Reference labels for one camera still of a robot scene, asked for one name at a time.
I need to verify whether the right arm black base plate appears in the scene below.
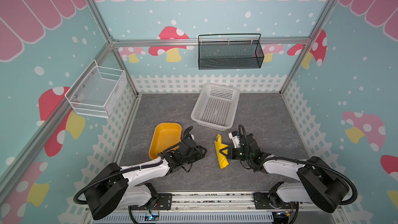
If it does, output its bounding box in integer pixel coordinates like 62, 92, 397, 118
253, 192, 296, 210

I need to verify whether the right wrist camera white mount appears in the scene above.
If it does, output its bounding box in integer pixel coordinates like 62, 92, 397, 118
228, 131, 241, 149

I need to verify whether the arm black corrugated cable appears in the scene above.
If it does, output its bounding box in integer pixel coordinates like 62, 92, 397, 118
237, 123, 358, 206
73, 125, 195, 205

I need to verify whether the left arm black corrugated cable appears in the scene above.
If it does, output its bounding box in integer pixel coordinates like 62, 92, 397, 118
73, 125, 195, 205

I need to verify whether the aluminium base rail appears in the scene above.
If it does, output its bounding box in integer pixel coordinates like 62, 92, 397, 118
86, 190, 343, 215

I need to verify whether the white wire wall basket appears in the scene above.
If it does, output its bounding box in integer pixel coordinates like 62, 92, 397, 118
65, 60, 127, 118

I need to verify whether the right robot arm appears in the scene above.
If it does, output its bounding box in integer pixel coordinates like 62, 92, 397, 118
215, 131, 358, 213

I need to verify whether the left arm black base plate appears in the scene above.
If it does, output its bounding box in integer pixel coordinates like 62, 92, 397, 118
132, 194, 173, 211

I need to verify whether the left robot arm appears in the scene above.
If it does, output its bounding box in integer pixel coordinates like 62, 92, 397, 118
73, 134, 207, 220

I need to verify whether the white perforated plastic basket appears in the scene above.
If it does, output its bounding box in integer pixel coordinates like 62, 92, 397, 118
191, 84, 240, 131

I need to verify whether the yellow plastic utensil tray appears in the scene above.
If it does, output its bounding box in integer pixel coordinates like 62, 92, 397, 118
148, 122, 182, 160

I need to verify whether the black wire mesh wall basket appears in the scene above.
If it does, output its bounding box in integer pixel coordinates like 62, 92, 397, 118
198, 33, 265, 70

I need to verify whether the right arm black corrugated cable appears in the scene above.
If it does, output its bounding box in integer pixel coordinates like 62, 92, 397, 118
237, 123, 358, 206

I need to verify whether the white vented cable duct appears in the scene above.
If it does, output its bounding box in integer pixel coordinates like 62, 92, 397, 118
93, 213, 274, 224

